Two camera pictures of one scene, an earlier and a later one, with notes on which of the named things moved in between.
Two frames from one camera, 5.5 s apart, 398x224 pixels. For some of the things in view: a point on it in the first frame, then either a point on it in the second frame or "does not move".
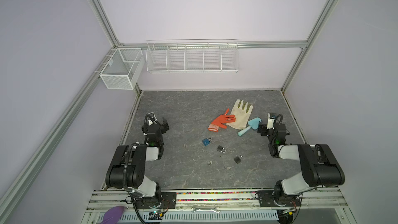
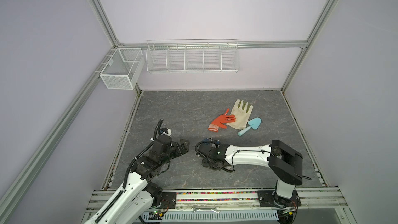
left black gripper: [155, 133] -> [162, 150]
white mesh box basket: [123, 68] does not move
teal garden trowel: [253, 123] does not move
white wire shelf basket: [193, 56] does not move
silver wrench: [211, 210] does not move
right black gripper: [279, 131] -> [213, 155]
